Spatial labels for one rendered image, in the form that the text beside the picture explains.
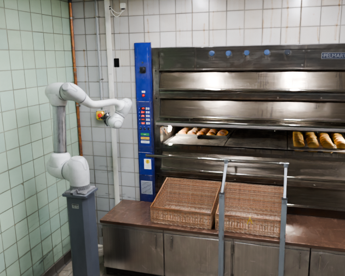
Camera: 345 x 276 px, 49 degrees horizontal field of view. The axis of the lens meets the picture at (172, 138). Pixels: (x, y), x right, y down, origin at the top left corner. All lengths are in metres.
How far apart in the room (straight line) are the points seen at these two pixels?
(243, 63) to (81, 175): 1.68
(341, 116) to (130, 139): 1.95
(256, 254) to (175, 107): 1.49
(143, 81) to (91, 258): 1.64
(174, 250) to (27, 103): 1.76
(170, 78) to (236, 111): 0.69
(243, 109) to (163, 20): 1.09
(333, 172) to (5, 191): 2.73
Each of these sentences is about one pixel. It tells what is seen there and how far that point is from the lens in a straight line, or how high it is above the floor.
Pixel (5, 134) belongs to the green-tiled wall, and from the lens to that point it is 3.17.
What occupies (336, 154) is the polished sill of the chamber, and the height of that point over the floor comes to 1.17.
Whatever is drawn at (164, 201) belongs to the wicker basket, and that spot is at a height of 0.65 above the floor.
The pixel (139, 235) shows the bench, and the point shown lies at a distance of 3.47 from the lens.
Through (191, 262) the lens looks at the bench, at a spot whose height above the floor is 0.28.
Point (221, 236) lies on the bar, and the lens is 3.18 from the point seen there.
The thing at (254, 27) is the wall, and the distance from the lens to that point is 3.42.
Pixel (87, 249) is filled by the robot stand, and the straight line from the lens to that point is 3.18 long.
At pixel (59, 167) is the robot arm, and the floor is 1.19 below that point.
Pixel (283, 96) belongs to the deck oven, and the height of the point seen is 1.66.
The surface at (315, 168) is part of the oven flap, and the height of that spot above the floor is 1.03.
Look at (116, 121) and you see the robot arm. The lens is 3.26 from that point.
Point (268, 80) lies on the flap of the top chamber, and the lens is 3.42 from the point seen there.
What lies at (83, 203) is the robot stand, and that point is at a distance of 3.01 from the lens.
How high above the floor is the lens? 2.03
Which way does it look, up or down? 12 degrees down
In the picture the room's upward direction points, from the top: 1 degrees counter-clockwise
